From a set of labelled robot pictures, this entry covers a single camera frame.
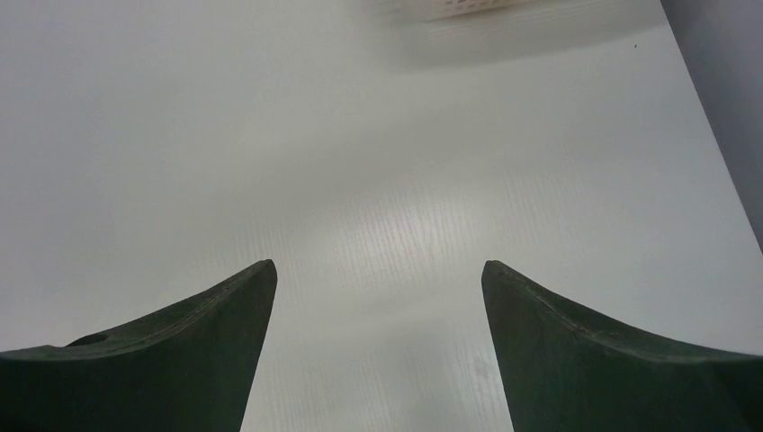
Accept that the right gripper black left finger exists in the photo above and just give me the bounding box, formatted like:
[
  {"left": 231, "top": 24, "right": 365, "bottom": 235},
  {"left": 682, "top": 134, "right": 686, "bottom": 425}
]
[{"left": 1, "top": 259, "right": 277, "bottom": 431}]

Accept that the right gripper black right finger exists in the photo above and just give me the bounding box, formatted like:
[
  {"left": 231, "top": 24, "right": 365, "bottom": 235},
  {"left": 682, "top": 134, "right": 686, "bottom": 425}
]
[{"left": 481, "top": 260, "right": 762, "bottom": 431}]

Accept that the white plastic basket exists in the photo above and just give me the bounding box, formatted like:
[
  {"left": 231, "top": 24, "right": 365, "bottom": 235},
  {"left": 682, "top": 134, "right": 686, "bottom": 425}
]
[{"left": 390, "top": 0, "right": 527, "bottom": 22}]

